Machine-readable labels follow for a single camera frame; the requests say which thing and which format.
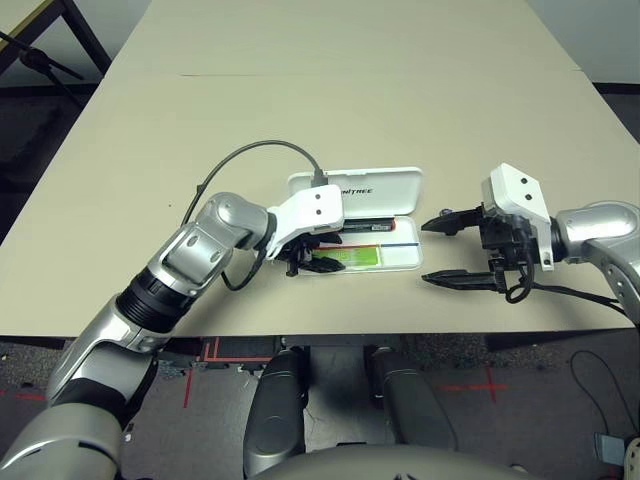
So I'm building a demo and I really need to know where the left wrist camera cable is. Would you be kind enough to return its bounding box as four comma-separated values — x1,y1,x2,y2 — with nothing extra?
182,141,326,226

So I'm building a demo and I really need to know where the white plastic pencil case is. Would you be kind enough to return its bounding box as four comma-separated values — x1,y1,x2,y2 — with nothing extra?
287,166,425,274

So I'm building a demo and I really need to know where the black tripod stand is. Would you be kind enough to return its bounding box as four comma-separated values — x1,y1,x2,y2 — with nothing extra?
0,30,85,81

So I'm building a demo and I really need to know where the dark grey robot leg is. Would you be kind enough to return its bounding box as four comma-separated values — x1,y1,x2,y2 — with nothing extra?
368,347,459,451
243,349,309,476

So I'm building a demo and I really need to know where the black marker with red cap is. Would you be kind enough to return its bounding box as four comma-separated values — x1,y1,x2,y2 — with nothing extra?
342,217,397,234

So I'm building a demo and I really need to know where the grey robot torso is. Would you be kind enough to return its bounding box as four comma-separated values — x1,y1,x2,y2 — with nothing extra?
249,444,536,480

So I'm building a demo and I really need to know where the side table with black frame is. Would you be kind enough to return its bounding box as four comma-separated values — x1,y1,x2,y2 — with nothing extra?
0,0,112,76

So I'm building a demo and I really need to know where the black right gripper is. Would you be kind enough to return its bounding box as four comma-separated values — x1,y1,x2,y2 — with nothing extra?
420,202,539,297

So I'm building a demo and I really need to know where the dark grey right robot leg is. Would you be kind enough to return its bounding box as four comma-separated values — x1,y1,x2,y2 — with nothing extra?
368,347,459,451

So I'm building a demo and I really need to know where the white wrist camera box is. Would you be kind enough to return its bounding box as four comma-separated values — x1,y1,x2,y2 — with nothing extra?
480,162,556,272
264,183,346,261

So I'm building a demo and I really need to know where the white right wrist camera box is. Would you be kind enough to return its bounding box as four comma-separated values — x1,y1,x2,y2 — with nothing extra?
480,162,556,272

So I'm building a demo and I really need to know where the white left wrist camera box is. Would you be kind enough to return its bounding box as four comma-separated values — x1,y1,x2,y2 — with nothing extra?
264,183,346,261

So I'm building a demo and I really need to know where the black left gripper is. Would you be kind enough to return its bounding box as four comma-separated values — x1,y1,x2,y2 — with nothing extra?
283,227,347,277

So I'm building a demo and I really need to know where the grey-blue box on floor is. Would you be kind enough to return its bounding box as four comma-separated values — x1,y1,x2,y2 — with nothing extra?
593,433,626,464

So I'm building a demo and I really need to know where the dark grey left robot leg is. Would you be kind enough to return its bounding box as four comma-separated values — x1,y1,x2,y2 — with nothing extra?
243,349,309,476

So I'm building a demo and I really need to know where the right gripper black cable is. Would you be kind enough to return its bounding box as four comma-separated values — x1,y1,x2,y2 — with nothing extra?
504,262,634,316

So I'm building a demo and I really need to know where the thin black floor cable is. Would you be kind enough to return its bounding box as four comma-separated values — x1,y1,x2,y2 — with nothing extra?
569,349,640,446

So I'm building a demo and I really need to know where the left gripper thin black cable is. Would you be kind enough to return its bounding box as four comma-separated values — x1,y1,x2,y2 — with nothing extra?
219,249,266,292

